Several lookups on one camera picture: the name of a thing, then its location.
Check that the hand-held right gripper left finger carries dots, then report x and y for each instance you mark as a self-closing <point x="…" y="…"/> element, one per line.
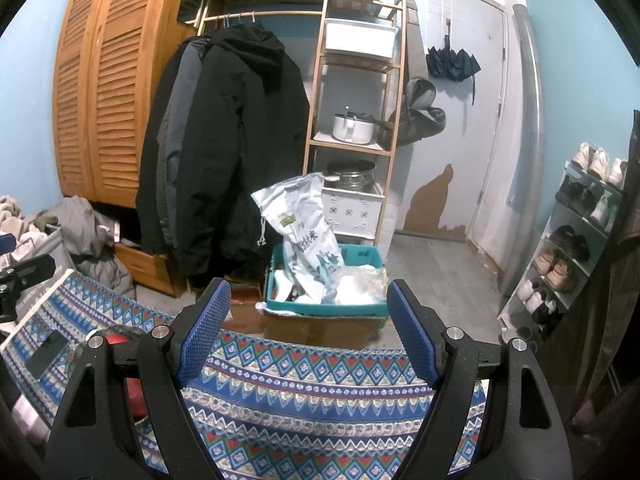
<point x="202" y="330"/>

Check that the pile of clothes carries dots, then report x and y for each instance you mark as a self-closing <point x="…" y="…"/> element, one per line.
<point x="10" y="210"/>

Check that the grey metal pipe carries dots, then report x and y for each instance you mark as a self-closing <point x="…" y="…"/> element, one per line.
<point x="530" y="135"/>

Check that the blue patterned tablecloth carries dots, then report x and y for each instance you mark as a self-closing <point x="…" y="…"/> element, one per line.
<point x="300" y="385"/>

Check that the shoe rack with shoes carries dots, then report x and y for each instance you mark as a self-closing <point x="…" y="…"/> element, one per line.
<point x="560" y="270"/>

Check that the black jacket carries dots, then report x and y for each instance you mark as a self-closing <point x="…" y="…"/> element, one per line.
<point x="147" y="185"/>

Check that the white shoe rack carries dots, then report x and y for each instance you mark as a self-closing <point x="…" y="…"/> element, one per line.
<point x="565" y="210"/>

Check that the clear plastic bag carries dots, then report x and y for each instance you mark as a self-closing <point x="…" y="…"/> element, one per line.
<point x="357" y="285"/>

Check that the steel cooking pot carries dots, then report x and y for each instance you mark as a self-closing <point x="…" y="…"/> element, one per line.
<point x="352" y="129"/>

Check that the white perforated basket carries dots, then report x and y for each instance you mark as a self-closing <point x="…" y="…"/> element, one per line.
<point x="350" y="210"/>

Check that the grey jacket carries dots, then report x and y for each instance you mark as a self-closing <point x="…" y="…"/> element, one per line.
<point x="167" y="150"/>

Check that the white rice bag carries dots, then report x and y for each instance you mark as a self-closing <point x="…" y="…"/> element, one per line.
<point x="300" y="230"/>

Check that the olive green cloth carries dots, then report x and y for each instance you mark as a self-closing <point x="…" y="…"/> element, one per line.
<point x="45" y="222"/>

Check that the metal steamer pot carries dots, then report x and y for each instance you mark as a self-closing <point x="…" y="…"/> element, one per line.
<point x="350" y="175"/>

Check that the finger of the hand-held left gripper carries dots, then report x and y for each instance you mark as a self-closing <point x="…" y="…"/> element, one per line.
<point x="6" y="241"/>

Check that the small cardboard box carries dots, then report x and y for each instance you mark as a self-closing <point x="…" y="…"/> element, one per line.
<point x="245" y="310"/>

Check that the white door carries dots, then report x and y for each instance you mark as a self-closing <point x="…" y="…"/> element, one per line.
<point x="475" y="110"/>

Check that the black hooded coat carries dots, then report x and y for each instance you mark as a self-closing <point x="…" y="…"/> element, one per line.
<point x="240" y="135"/>

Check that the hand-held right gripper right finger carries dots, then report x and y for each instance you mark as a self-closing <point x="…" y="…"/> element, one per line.
<point x="412" y="330"/>

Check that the wooden shelf rack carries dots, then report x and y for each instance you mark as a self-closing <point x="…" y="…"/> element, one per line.
<point x="314" y="110"/>

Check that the teal plastic basket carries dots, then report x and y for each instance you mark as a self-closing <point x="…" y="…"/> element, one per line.
<point x="325" y="310"/>

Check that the dark blue umbrella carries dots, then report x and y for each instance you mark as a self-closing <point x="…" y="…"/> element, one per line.
<point x="450" y="62"/>

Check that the large cardboard box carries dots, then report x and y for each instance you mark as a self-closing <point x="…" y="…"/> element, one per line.
<point x="320" y="330"/>

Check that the dark bowl of fruit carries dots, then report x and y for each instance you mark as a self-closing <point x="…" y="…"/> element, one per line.
<point x="142" y="334"/>

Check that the wooden drawer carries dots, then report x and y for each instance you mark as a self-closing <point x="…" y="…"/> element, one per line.
<point x="145" y="265"/>

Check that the grey clothes pile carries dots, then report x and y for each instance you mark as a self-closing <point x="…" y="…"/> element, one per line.
<point x="85" y="230"/>

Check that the large white storage box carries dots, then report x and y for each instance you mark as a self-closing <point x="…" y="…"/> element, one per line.
<point x="360" y="37"/>

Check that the black flat rectangle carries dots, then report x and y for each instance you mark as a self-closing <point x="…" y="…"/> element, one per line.
<point x="47" y="355"/>

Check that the grey tote bag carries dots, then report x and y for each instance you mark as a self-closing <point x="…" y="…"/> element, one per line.
<point x="55" y="257"/>

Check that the wooden louvered wardrobe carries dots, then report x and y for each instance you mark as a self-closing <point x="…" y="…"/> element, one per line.
<point x="115" y="85"/>

